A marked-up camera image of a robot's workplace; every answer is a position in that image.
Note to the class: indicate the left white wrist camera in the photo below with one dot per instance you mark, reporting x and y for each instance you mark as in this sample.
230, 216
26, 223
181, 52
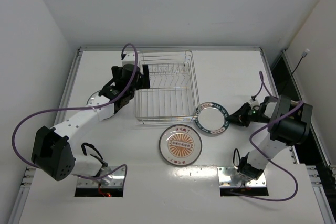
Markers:
128, 59

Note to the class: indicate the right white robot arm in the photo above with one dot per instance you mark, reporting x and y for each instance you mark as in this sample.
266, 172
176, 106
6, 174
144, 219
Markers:
288, 123

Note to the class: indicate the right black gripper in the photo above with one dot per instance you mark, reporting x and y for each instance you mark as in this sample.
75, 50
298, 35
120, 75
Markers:
243, 115

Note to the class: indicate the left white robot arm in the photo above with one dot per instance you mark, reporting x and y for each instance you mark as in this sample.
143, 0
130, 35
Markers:
52, 151

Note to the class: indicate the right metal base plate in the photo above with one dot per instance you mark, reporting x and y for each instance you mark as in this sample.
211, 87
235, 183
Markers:
229, 178

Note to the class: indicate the orange sunburst plate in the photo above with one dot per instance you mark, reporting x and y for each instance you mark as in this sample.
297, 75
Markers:
180, 145

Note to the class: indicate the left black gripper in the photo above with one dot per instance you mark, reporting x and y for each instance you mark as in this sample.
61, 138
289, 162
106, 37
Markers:
145, 76

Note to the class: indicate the metal base plate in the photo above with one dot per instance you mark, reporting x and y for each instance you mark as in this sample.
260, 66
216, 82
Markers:
229, 178
114, 180

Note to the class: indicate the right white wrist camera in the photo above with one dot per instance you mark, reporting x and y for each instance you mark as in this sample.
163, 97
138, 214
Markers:
254, 104

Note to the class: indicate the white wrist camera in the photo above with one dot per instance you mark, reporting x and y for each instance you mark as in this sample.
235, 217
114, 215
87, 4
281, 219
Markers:
254, 104
128, 59

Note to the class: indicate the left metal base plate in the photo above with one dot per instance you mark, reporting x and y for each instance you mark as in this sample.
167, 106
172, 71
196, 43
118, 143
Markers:
114, 180

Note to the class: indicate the green rimmed plate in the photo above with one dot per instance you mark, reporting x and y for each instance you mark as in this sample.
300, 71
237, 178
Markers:
212, 118

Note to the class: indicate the metal wire dish rack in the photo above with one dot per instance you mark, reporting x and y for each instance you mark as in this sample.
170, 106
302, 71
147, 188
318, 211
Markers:
173, 94

